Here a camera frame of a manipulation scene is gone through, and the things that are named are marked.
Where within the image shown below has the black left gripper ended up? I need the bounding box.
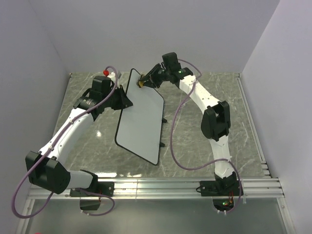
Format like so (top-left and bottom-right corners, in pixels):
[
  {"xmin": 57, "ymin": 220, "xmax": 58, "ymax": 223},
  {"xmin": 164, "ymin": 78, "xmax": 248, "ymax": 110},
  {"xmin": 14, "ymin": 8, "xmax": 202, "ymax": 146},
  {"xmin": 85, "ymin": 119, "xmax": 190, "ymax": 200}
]
[{"xmin": 104, "ymin": 85, "xmax": 134, "ymax": 111}]

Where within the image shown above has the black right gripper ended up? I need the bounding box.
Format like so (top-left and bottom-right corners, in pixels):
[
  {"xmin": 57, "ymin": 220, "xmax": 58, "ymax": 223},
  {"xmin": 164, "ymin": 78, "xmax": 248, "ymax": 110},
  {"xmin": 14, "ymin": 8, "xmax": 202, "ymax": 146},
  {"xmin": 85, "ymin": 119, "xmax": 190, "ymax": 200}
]
[{"xmin": 138, "ymin": 65, "xmax": 169, "ymax": 90}]

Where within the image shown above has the yellow bone-shaped eraser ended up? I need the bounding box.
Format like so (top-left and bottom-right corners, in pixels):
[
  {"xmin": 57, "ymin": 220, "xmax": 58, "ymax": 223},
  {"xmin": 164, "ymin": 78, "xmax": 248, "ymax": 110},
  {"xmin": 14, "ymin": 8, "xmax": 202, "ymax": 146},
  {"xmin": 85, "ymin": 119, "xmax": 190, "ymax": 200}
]
[{"xmin": 136, "ymin": 74, "xmax": 144, "ymax": 88}]

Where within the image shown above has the white whiteboard black frame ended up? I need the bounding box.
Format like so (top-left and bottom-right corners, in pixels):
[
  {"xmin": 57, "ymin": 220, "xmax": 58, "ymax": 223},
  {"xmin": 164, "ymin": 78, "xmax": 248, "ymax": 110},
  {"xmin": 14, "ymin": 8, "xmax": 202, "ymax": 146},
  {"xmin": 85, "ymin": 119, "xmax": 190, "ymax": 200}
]
[{"xmin": 115, "ymin": 68, "xmax": 164, "ymax": 165}]

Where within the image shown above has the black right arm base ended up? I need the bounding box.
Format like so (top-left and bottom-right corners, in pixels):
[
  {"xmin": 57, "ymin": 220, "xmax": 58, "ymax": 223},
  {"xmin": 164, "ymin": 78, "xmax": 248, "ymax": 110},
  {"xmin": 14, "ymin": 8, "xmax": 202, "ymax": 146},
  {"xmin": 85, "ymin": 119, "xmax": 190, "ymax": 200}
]
[{"xmin": 195, "ymin": 178, "xmax": 244, "ymax": 213}]

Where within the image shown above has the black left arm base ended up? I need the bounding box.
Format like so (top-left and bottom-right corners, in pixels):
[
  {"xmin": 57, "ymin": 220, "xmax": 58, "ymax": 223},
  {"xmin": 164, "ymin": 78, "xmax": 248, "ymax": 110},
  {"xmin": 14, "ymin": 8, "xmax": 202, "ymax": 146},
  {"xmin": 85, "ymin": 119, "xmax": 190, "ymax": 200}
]
[{"xmin": 69, "ymin": 181, "xmax": 115, "ymax": 212}]

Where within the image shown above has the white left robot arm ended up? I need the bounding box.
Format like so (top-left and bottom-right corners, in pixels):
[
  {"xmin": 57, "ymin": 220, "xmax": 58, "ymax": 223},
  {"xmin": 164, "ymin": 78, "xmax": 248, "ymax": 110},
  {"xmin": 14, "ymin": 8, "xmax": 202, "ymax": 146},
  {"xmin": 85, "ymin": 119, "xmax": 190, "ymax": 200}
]
[{"xmin": 25, "ymin": 72, "xmax": 133, "ymax": 196}]

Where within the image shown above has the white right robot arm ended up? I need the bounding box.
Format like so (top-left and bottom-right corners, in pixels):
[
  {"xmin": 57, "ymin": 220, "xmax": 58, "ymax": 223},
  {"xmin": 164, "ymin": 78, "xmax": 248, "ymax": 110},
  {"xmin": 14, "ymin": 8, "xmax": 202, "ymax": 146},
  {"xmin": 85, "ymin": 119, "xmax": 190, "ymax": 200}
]
[{"xmin": 137, "ymin": 52, "xmax": 238, "ymax": 195}]

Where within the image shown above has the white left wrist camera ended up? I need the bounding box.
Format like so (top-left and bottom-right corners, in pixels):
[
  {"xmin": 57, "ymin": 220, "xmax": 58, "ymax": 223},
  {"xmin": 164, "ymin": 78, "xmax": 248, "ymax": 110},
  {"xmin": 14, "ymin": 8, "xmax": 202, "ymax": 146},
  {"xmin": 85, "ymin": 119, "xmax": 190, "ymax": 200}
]
[{"xmin": 107, "ymin": 71, "xmax": 121, "ymax": 81}]

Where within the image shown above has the aluminium side rail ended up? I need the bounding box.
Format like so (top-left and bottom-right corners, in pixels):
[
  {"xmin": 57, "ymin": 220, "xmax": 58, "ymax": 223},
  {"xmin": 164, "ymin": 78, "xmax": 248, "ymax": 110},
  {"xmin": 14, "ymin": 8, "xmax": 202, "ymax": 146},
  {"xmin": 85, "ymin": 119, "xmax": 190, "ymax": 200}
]
[{"xmin": 235, "ymin": 73, "xmax": 272, "ymax": 178}]

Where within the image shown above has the aluminium mounting rail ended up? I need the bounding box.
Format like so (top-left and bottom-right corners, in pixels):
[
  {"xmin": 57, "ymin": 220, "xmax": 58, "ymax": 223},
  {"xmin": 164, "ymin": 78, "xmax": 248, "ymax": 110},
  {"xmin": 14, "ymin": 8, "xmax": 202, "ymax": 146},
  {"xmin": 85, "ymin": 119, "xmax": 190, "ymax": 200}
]
[{"xmin": 26, "ymin": 177, "xmax": 285, "ymax": 200}]

